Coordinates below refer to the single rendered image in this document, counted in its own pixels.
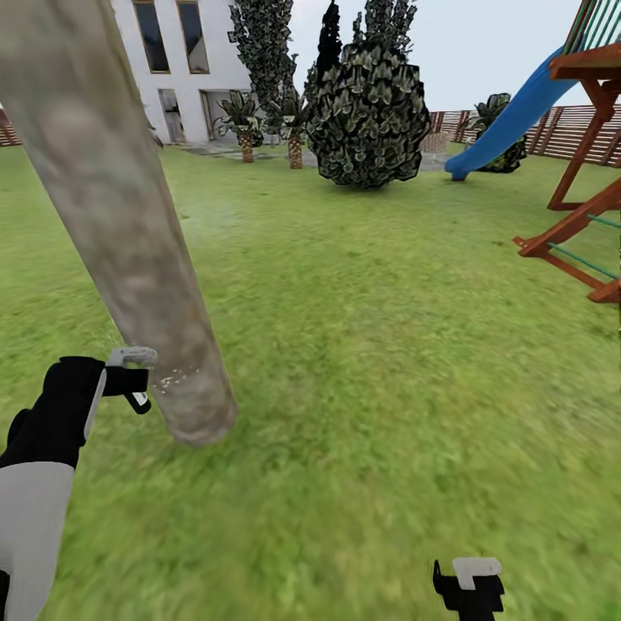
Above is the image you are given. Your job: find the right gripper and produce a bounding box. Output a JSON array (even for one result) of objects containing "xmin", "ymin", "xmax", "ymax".
[{"xmin": 433, "ymin": 561, "xmax": 504, "ymax": 619}]

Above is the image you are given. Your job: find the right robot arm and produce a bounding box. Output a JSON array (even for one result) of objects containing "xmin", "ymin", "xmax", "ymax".
[{"xmin": 433, "ymin": 557, "xmax": 504, "ymax": 621}]

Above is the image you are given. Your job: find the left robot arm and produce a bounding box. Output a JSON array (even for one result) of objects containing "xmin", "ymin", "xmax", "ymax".
[{"xmin": 0, "ymin": 346, "xmax": 158, "ymax": 621}]

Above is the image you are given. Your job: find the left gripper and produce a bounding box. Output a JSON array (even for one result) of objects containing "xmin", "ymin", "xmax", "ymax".
[{"xmin": 107, "ymin": 367, "xmax": 149, "ymax": 396}]

